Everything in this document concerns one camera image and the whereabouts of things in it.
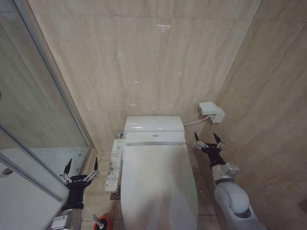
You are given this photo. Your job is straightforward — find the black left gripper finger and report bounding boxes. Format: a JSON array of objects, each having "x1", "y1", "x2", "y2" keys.
[
  {"x1": 59, "y1": 158, "x2": 73, "y2": 184},
  {"x1": 84, "y1": 157, "x2": 100, "y2": 181}
]

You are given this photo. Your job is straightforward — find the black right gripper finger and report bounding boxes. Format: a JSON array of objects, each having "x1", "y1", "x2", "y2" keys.
[
  {"x1": 193, "y1": 131, "x2": 208, "y2": 151},
  {"x1": 213, "y1": 133, "x2": 225, "y2": 149}
]

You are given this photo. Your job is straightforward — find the red toilet brush holder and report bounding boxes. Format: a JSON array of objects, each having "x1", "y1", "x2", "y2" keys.
[{"x1": 95, "y1": 216, "x2": 115, "y2": 230}]

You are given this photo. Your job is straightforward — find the white toilet tank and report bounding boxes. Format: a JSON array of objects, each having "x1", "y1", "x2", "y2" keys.
[{"x1": 124, "y1": 115, "x2": 185, "y2": 133}]

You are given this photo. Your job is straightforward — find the white toilet lid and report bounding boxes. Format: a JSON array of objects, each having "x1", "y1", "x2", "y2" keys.
[{"x1": 120, "y1": 143, "x2": 199, "y2": 230}]

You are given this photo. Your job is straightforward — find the white bidet control panel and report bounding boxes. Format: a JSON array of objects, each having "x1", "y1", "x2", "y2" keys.
[{"x1": 105, "y1": 139, "x2": 124, "y2": 192}]

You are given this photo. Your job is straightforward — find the white bidet seat housing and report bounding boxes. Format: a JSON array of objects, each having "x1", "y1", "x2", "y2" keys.
[{"x1": 125, "y1": 130, "x2": 187, "y2": 146}]

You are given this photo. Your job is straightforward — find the glass shower door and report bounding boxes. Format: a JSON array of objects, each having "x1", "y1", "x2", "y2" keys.
[{"x1": 0, "y1": 0, "x2": 99, "y2": 209}]

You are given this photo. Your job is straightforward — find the white power cable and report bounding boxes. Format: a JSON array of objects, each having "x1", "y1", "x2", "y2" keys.
[{"x1": 183, "y1": 116, "x2": 210, "y2": 126}]

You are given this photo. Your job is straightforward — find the white wall socket box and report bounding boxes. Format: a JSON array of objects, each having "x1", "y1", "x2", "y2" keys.
[{"x1": 198, "y1": 102, "x2": 225, "y2": 124}]

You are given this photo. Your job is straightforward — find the white toilet brush handle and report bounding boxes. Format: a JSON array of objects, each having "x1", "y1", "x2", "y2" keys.
[{"x1": 92, "y1": 214, "x2": 102, "y2": 230}]

